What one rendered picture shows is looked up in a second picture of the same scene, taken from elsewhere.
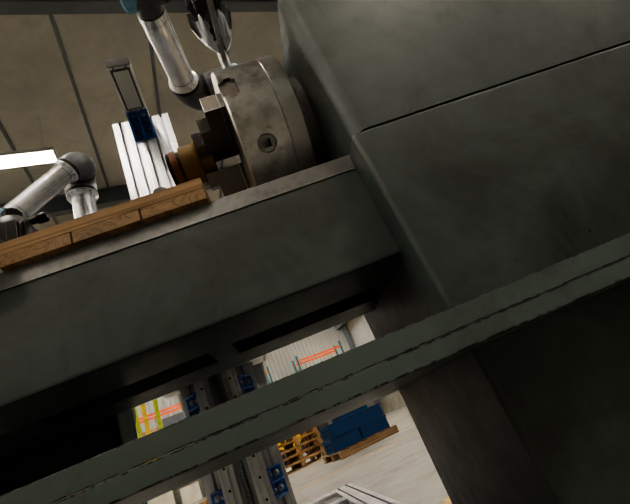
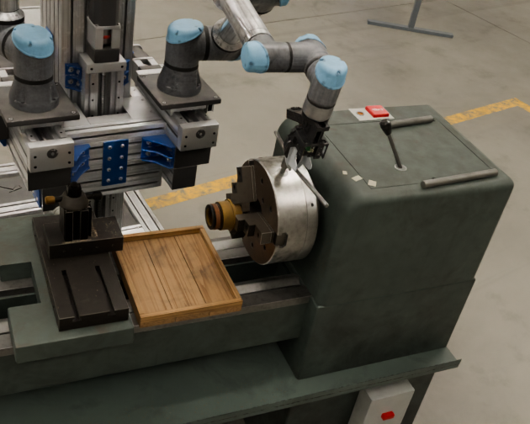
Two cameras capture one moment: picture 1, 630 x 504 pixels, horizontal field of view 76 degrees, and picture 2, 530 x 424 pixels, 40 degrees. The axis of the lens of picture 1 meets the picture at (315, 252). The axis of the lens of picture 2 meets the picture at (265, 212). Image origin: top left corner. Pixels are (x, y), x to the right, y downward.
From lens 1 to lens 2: 2.16 m
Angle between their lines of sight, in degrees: 61
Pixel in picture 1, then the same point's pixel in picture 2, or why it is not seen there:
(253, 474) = not seen: hidden behind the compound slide
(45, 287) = (155, 333)
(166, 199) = (223, 309)
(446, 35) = (394, 264)
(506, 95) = (387, 300)
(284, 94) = (305, 250)
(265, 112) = (289, 256)
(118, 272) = (188, 331)
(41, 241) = (161, 319)
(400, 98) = (348, 294)
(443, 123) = (353, 309)
